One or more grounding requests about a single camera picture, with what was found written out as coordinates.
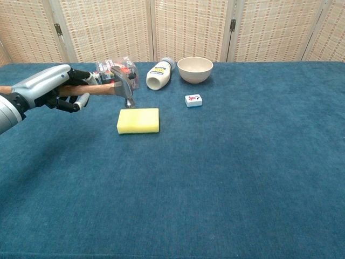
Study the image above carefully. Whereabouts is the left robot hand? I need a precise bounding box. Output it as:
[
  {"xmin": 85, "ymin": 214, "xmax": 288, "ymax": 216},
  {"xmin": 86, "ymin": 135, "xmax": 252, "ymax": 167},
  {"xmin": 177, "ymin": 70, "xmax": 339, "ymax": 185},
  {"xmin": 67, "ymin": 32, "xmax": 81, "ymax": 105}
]
[{"xmin": 9, "ymin": 64, "xmax": 99, "ymax": 114}]

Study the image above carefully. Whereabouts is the wooden handled claw hammer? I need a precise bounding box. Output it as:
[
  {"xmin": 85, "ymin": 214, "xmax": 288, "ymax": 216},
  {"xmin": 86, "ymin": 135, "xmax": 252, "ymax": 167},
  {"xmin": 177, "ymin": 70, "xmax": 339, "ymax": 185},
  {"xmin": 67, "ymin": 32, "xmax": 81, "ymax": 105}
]
[{"xmin": 0, "ymin": 66, "xmax": 136, "ymax": 109}]

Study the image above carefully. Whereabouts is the yellow sponge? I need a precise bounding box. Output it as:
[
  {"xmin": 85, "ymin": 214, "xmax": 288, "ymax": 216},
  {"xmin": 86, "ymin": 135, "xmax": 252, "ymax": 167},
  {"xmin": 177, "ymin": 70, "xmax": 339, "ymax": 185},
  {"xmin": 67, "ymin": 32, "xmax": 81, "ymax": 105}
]
[{"xmin": 116, "ymin": 108, "xmax": 160, "ymax": 135}]

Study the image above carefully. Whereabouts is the clear box of red pins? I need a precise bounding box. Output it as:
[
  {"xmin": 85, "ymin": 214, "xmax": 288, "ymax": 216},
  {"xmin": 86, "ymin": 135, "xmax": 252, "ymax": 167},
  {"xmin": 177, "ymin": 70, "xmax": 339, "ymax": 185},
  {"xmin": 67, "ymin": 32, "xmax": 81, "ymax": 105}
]
[{"xmin": 95, "ymin": 54, "xmax": 140, "ymax": 91}]

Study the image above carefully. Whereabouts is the cream plastic bottle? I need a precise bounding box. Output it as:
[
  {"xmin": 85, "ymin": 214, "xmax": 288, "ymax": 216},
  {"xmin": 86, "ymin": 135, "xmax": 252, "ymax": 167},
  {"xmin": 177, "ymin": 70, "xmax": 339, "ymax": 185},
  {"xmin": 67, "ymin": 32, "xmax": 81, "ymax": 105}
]
[{"xmin": 146, "ymin": 57, "xmax": 177, "ymax": 91}]

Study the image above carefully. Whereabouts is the white mahjong tile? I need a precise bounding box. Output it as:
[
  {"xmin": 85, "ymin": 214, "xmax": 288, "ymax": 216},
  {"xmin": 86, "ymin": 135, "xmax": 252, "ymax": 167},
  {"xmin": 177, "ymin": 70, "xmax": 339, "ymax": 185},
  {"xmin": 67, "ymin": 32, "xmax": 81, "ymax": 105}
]
[{"xmin": 184, "ymin": 94, "xmax": 203, "ymax": 109}]

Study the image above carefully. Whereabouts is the beige bowl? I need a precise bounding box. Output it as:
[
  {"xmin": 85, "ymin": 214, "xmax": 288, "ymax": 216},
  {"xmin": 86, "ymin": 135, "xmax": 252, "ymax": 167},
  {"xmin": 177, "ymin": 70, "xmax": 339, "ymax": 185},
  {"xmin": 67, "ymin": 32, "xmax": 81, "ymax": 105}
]
[{"xmin": 177, "ymin": 57, "xmax": 214, "ymax": 84}]

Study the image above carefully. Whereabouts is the woven folding screen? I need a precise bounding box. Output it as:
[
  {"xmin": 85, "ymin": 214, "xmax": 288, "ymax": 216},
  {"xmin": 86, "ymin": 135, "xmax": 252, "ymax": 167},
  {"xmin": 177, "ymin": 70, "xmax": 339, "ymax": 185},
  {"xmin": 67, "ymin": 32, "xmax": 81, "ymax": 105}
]
[{"xmin": 0, "ymin": 0, "xmax": 345, "ymax": 67}]

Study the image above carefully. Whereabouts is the blue table cloth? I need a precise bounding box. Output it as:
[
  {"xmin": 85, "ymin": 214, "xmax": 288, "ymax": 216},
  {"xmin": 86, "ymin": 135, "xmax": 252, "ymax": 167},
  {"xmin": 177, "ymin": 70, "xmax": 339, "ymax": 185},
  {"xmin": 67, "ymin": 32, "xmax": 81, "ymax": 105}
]
[{"xmin": 0, "ymin": 62, "xmax": 345, "ymax": 259}]

